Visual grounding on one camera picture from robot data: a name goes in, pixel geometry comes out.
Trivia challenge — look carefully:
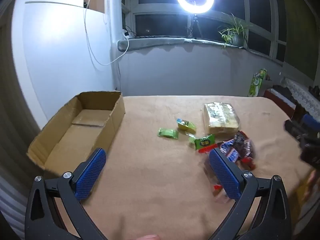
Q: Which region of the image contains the potted green plant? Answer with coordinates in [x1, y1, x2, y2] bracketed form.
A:
[217, 12, 253, 49]

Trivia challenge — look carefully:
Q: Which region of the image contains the dark red snack packet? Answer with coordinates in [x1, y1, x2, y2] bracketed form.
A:
[234, 131, 256, 168]

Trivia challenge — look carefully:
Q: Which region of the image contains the black tripod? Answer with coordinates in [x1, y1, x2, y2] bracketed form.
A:
[186, 13, 203, 40]

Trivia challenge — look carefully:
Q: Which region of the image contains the tan blanket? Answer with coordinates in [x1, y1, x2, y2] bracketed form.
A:
[45, 95, 313, 240]

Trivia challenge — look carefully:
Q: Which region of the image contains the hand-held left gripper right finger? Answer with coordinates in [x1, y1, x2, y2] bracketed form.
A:
[209, 148, 292, 240]

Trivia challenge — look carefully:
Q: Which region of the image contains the white cable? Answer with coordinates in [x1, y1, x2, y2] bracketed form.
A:
[84, 0, 130, 65]

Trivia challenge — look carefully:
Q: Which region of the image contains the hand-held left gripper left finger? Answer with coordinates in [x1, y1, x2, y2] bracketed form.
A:
[24, 148, 108, 240]

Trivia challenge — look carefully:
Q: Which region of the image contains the olive curtain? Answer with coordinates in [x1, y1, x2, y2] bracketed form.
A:
[0, 17, 48, 230]
[281, 0, 320, 83]

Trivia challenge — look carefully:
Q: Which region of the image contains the yellow green snack packet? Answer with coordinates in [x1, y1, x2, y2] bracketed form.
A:
[176, 118, 197, 133]

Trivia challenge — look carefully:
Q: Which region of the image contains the green red-label snack packet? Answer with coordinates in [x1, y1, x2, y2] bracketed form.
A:
[189, 134, 216, 151]

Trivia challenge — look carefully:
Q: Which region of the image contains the dark red furniture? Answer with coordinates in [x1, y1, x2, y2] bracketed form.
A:
[264, 85, 297, 118]

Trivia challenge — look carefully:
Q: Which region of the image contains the green printed bag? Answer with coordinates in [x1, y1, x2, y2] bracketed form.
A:
[247, 68, 268, 97]

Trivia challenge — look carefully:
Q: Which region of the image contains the plain green snack packet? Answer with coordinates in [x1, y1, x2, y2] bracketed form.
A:
[157, 127, 179, 139]

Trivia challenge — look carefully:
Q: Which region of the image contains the cardboard box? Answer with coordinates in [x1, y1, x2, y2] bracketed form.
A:
[27, 91, 125, 178]

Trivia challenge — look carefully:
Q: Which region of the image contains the grey sill padding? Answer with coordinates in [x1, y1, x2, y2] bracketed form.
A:
[117, 37, 283, 63]

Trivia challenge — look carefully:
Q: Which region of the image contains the blue red snack packet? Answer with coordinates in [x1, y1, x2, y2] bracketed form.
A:
[217, 140, 241, 165]

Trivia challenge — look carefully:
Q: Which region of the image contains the window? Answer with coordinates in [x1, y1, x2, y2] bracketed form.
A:
[122, 0, 288, 63]

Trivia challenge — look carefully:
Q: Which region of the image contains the white lace cloth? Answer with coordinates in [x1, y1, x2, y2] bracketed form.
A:
[282, 77, 320, 117]

